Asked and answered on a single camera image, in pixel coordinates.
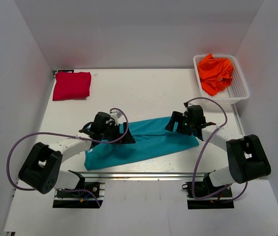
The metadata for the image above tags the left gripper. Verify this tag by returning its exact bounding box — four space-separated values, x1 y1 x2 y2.
100 122 135 144

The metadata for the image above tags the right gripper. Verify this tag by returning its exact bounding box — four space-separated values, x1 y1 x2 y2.
165 111 195 136

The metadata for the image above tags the teal t-shirt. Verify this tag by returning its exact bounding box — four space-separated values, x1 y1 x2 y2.
84 117 199 171

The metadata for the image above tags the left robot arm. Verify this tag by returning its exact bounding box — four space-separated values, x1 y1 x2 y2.
18 108 136 196

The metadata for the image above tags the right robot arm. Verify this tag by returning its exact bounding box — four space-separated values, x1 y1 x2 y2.
165 105 271 196

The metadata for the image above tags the orange t-shirt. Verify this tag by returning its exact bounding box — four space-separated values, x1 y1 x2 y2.
197 54 234 96

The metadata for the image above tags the white plastic basket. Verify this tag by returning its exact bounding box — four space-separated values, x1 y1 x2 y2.
193 54 249 104

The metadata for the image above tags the folded red t-shirt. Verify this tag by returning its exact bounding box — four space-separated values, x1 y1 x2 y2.
53 72 92 101

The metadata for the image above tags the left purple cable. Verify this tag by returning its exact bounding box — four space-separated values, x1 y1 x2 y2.
6 107 129 207

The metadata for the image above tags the purple cable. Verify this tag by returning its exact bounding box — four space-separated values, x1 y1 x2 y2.
184 97 249 204
6 107 129 207

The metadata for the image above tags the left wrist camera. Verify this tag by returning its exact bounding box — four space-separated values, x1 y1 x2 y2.
109 110 123 124

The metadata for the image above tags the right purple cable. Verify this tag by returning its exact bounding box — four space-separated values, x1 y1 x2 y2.
184 97 249 204

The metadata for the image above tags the aluminium table edge rail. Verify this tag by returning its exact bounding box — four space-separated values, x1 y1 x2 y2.
25 171 259 181

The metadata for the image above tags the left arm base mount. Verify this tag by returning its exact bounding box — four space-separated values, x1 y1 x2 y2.
53 171 105 209

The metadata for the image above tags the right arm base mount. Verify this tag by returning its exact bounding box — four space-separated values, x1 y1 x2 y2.
182 173 234 210

